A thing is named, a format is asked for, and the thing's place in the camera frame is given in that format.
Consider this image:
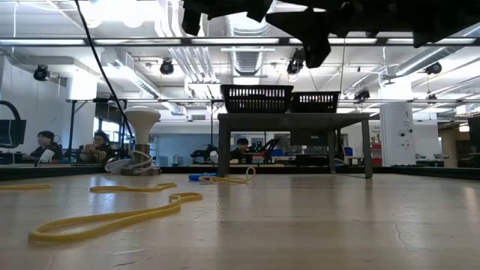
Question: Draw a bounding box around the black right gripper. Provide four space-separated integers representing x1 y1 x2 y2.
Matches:
265 0 440 69

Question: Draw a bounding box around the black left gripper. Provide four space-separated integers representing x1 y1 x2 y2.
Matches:
181 0 275 37

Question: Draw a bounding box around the blue spiral coil wristband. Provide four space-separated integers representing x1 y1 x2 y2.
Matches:
188 172 219 182

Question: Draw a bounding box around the black overhead light bar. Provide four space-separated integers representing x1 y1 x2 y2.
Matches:
0 36 480 47

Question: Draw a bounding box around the black plastic basket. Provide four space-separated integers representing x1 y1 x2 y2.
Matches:
220 83 295 115
290 91 341 114

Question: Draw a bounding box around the grey perforated metal riser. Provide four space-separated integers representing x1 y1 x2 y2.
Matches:
217 112 374 179

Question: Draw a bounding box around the white round pillar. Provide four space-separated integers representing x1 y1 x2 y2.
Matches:
379 103 416 167

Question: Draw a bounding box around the red shelf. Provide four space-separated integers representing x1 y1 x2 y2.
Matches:
370 144 383 167

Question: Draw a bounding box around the white mushroom lamp wooden base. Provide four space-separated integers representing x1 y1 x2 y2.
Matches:
119 106 162 176

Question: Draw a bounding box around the person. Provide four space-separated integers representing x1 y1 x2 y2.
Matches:
79 130 113 165
29 130 64 162
229 137 253 165

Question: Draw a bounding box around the black computer monitor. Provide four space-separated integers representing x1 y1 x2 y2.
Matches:
0 118 28 146

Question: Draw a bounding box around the silver ceiling air duct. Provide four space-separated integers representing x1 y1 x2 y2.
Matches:
224 14 277 76

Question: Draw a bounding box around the white coiled lamp cable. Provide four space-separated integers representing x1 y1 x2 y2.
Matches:
104 149 155 176

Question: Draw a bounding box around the black curved hose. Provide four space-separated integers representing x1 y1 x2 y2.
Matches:
0 100 24 149

